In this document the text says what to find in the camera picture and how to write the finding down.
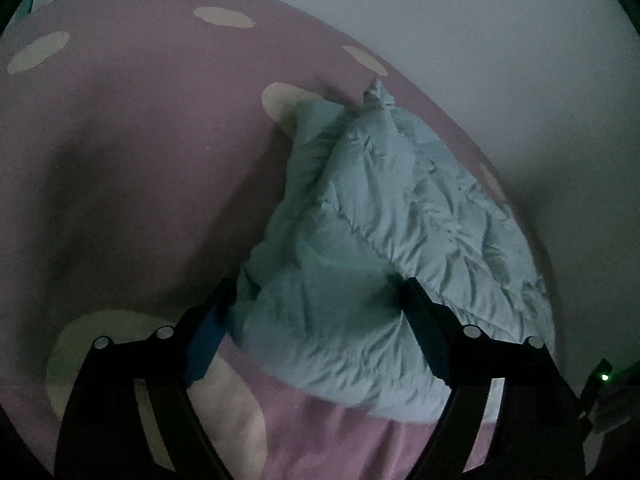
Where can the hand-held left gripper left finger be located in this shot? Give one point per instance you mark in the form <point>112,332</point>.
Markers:
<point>205,345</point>

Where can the pink dotted bed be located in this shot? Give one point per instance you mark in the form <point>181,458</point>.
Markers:
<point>125,160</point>

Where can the light blue quilted puffer jacket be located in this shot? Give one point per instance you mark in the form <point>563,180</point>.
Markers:
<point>375,210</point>

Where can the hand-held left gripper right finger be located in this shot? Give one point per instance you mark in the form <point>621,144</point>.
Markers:
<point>430,330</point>

